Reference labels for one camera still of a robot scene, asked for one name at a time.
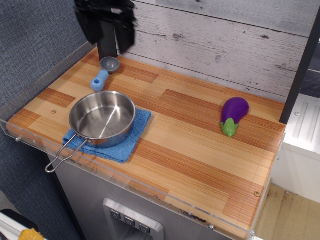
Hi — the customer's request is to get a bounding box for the yellow tape object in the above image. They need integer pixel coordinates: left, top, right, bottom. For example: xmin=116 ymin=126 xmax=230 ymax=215
xmin=18 ymin=228 xmax=45 ymax=240

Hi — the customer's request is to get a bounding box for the clear acrylic table guard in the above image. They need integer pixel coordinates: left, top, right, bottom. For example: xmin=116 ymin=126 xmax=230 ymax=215
xmin=0 ymin=37 xmax=286 ymax=238

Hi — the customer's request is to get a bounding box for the dark right post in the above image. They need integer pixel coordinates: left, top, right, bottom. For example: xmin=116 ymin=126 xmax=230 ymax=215
xmin=279 ymin=9 xmax=320 ymax=124

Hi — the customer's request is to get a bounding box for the white toy sink unit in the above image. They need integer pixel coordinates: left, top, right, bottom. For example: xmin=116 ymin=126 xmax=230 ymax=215
xmin=270 ymin=94 xmax=320 ymax=203

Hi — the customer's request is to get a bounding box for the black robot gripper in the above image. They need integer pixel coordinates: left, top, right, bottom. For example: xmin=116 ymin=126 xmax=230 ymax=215
xmin=74 ymin=0 xmax=136 ymax=54

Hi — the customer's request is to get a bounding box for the grey toy fridge cabinet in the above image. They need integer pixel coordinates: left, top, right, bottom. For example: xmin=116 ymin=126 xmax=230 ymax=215
xmin=53 ymin=154 xmax=256 ymax=240

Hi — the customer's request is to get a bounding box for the blue spoon with grey bowl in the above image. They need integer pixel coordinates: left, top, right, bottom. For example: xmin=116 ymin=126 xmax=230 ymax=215
xmin=90 ymin=56 xmax=120 ymax=92

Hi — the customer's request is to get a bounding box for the purple toy eggplant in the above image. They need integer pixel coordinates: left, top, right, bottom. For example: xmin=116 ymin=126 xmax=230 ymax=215
xmin=219 ymin=97 xmax=250 ymax=138

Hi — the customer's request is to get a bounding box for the stainless steel pan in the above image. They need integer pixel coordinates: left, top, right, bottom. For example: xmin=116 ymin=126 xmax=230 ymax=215
xmin=45 ymin=90 xmax=137 ymax=174

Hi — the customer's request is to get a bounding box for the dark post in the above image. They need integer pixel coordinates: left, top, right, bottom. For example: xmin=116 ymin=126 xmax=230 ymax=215
xmin=279 ymin=9 xmax=320 ymax=124
xmin=97 ymin=21 xmax=118 ymax=60

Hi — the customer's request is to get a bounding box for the dark left post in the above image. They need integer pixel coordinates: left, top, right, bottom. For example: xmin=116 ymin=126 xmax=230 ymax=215
xmin=97 ymin=21 xmax=118 ymax=60

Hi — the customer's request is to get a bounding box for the blue cloth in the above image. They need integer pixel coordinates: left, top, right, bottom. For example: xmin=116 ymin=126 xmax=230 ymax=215
xmin=62 ymin=108 xmax=153 ymax=165

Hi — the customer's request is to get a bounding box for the silver dispenser panel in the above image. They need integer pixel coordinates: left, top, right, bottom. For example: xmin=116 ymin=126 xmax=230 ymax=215
xmin=103 ymin=197 xmax=165 ymax=240

